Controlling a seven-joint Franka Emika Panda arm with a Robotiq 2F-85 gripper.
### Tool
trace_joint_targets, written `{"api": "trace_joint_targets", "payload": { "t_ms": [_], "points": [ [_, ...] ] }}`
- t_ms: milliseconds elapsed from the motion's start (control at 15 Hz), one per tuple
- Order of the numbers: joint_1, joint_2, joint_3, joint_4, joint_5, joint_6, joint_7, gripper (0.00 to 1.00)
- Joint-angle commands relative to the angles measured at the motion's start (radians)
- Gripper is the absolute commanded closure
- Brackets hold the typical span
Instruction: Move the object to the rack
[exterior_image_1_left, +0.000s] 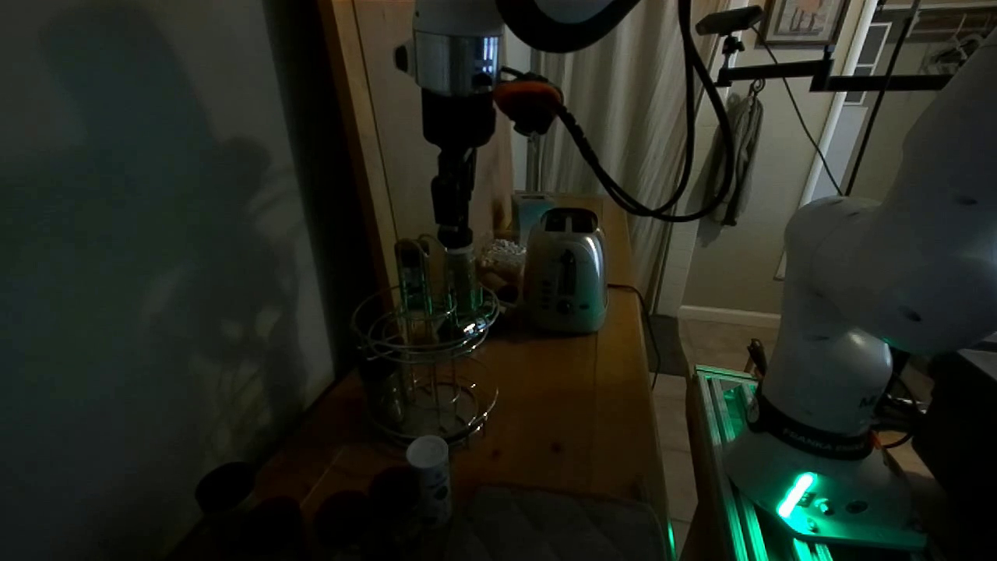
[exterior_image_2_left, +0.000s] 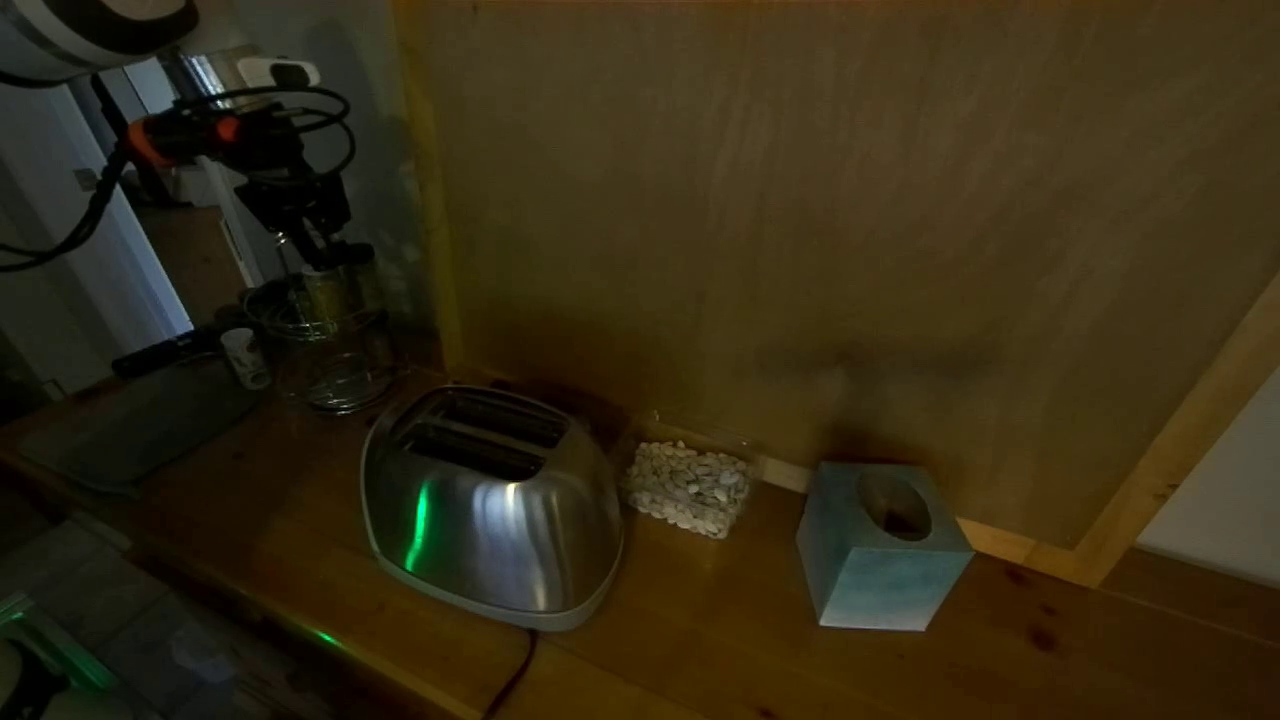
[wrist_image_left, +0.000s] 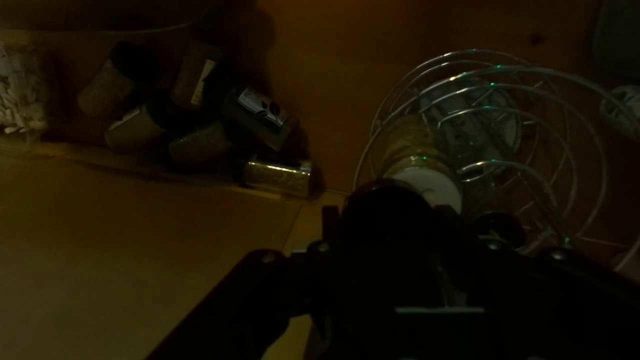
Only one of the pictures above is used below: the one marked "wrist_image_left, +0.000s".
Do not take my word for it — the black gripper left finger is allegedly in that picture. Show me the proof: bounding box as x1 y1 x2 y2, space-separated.
321 205 345 261

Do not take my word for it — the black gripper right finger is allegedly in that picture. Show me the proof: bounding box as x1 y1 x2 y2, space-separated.
467 210 528 255

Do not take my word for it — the dark lidded spice jar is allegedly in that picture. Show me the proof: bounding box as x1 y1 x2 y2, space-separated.
105 98 171 150
339 163 467 268
77 41 161 120
168 38 227 110
166 118 236 166

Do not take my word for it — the glittery gold spice jar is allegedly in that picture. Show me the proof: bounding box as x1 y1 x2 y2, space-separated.
241 157 316 200

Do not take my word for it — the white labelled spice jar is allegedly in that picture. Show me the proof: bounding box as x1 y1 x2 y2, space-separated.
223 82 296 154

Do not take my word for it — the large wooden board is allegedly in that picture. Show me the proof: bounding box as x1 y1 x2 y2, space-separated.
0 143 326 360

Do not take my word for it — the dark grey mat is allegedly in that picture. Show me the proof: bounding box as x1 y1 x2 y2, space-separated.
591 0 640 86

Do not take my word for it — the round wire rack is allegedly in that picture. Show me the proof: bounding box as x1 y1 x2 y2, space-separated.
353 47 640 268

